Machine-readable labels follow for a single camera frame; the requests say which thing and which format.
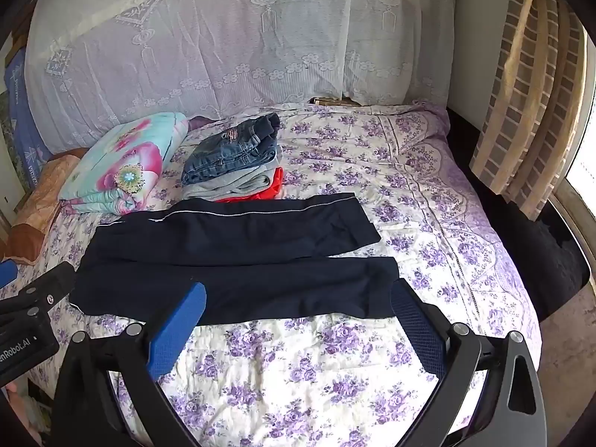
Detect navy pants with white piping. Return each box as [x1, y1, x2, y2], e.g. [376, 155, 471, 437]
[70, 192, 400, 327]

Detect folded blue jeans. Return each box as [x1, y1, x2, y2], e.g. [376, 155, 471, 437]
[181, 112, 281, 186]

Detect beige checked curtain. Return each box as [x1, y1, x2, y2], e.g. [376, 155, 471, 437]
[469, 0, 588, 222]

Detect folded red garment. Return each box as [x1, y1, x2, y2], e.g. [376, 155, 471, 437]
[216, 168, 285, 203]

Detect folded grey garment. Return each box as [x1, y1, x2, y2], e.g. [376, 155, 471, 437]
[183, 146, 282, 200]

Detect folded teal pink floral quilt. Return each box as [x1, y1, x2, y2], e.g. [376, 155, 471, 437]
[58, 112, 191, 216]

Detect purple floral bed sheet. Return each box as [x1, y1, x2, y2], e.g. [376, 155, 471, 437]
[28, 102, 543, 447]

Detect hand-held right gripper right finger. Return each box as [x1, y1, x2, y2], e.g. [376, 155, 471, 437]
[389, 278, 548, 447]

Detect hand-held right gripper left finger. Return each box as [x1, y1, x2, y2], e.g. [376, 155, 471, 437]
[51, 282, 219, 447]

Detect blue printed bag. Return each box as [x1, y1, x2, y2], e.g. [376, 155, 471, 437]
[4, 49, 52, 187]

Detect bright window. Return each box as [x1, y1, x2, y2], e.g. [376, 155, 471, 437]
[565, 102, 596, 289]

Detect brown wooden board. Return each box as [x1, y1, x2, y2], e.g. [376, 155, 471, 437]
[310, 96, 364, 106]

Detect orange brown pillow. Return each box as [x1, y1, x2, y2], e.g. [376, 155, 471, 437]
[7, 148, 89, 264]

